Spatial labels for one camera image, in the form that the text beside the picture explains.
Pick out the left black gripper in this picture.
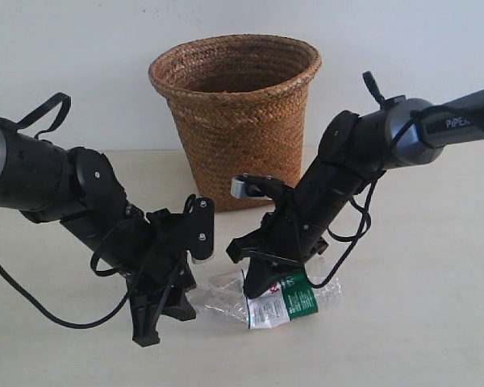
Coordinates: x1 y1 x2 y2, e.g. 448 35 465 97
126 209 198 347

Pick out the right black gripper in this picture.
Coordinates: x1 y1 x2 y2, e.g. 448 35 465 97
226 184 328 299

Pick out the crushed clear plastic bottle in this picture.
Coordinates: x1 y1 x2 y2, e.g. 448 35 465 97
191 268 341 330

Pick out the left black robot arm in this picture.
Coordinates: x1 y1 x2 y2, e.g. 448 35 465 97
0 123 198 347

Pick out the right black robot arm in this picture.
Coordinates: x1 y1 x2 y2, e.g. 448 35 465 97
227 89 484 299

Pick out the brown woven wicker basket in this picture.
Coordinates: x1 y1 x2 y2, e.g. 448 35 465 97
148 34 322 212

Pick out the left black cable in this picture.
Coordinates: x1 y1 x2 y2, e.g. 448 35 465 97
0 235 136 330

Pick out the black cable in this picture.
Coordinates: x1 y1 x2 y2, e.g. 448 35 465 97
0 235 136 330
310 177 388 289

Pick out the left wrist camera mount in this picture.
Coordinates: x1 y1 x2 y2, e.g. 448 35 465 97
184 194 215 264

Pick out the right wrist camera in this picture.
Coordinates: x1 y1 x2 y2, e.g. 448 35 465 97
230 173 284 200

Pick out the right black cable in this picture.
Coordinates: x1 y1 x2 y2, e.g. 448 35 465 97
310 177 388 289

